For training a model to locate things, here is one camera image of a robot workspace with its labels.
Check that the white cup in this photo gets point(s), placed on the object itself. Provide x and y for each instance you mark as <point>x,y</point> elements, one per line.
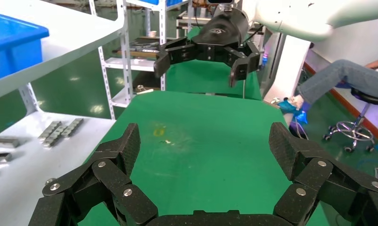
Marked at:
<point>152,34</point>

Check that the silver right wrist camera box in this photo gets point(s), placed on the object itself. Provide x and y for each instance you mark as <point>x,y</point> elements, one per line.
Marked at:
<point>220,1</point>

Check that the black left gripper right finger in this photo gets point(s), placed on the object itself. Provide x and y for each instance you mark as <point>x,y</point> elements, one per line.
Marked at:
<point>314,174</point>

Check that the person's leg in jeans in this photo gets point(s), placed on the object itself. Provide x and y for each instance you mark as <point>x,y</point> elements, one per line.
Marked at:
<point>339,78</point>

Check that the black stool with chrome base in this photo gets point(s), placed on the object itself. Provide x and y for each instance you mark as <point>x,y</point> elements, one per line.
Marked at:
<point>370,96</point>

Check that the white background storage rack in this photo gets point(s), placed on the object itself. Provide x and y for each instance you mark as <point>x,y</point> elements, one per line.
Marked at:
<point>125,46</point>

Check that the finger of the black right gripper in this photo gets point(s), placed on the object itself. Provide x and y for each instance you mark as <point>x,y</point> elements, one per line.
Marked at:
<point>245,65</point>
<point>179,53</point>

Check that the blue shoe cover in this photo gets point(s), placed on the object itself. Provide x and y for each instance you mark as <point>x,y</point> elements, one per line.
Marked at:
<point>289,107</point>

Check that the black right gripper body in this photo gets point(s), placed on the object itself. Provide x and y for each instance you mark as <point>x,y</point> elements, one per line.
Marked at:
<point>221,37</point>

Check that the white robot body column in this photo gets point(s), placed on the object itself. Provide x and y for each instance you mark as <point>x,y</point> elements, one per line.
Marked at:
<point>289,68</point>

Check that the white metal shelf rack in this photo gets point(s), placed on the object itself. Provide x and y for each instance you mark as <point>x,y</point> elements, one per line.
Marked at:
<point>67,34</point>

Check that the small white screw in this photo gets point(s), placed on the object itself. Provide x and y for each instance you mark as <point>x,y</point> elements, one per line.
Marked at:
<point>167,142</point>

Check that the large blue plastic bin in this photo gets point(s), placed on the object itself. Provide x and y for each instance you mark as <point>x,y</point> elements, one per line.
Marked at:
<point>14,46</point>

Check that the green table cloth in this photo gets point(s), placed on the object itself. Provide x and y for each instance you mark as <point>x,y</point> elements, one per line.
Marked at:
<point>207,149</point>

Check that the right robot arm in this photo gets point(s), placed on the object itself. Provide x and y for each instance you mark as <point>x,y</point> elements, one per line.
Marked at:
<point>301,15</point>

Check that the small blue storage bin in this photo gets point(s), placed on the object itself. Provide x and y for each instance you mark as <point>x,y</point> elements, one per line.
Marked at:
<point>173,2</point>
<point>151,2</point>

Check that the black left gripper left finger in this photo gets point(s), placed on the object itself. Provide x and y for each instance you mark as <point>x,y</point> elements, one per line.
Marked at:
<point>114,174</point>

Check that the pile of dark tools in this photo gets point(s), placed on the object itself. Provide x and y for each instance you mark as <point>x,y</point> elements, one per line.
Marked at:
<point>142,46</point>

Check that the white lower shelf board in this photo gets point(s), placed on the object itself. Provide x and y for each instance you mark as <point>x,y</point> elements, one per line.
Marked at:
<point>14,193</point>

